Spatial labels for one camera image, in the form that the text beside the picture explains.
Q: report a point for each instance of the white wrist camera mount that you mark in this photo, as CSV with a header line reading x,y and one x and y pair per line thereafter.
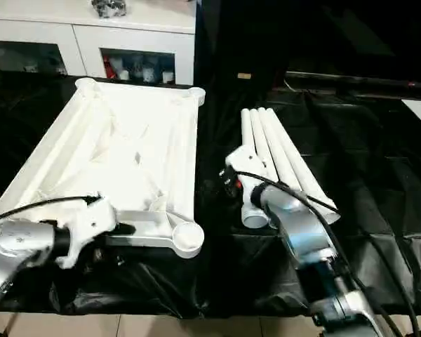
x,y
247,161
91,217

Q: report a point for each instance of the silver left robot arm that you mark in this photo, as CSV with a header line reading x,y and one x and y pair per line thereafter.
x,y
17,245

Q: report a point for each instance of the red bottle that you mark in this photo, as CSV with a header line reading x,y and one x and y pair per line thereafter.
x,y
109,68

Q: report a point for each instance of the white patterned jar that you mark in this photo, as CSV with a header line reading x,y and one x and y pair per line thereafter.
x,y
148,74

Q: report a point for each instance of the small tan label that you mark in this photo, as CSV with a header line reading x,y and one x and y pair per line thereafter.
x,y
244,76

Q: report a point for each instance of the white plastic table leg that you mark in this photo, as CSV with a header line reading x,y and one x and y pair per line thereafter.
x,y
294,154
261,140
280,151
246,130

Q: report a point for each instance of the white plastic table top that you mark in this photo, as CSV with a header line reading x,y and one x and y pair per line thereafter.
x,y
126,123

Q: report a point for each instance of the black mat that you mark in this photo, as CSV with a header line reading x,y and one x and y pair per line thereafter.
x,y
144,281

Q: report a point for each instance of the black bar with red light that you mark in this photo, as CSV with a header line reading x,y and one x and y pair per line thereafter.
x,y
354,82

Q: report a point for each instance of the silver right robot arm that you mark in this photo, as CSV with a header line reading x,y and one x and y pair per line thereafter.
x,y
301,224

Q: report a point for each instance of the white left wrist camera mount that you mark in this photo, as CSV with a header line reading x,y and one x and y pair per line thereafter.
x,y
91,217

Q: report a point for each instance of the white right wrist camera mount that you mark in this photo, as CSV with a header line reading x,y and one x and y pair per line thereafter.
x,y
247,161

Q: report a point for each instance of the small white cup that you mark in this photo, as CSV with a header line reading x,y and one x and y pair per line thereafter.
x,y
167,77
125,75

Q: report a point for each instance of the dark object on cabinet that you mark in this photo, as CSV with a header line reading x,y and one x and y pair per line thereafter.
x,y
108,7

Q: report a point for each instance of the white cabinet with glass doors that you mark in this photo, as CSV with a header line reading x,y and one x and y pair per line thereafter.
x,y
91,35

